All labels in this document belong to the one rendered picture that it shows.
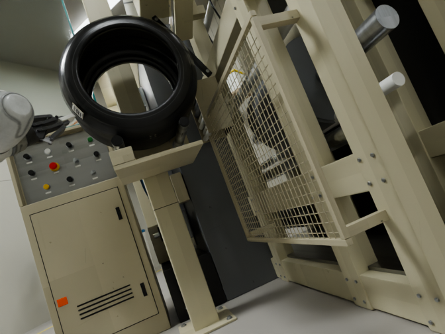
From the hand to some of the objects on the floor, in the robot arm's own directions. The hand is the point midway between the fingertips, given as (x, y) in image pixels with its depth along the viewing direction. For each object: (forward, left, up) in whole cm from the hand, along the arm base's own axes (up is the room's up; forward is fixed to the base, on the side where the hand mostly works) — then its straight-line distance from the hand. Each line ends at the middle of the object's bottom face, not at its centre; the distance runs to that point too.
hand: (65, 120), depth 115 cm
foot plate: (+59, +6, -99) cm, 115 cm away
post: (+59, +7, -99) cm, 115 cm away
